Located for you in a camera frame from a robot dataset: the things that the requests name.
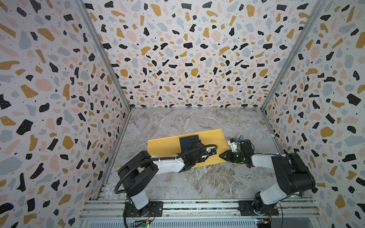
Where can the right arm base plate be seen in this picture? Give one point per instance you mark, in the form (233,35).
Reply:
(256,208)

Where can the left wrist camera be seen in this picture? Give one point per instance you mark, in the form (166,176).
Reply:
(211,152)

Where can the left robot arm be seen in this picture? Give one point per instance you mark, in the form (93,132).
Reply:
(136,174)

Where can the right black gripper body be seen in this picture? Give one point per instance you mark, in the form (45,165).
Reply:
(236,157)

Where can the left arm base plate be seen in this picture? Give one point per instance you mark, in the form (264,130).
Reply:
(152,209)

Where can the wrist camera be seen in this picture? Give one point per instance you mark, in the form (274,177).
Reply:
(233,145)
(211,152)

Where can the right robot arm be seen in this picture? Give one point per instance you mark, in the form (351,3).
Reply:
(292,175)

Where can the dark blue gift box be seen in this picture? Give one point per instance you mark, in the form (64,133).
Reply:
(185,142)

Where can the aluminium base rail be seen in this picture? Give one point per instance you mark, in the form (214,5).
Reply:
(201,213)

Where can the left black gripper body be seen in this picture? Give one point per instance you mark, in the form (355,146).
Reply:
(199,160)

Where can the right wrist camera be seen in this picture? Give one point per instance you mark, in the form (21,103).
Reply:
(233,145)

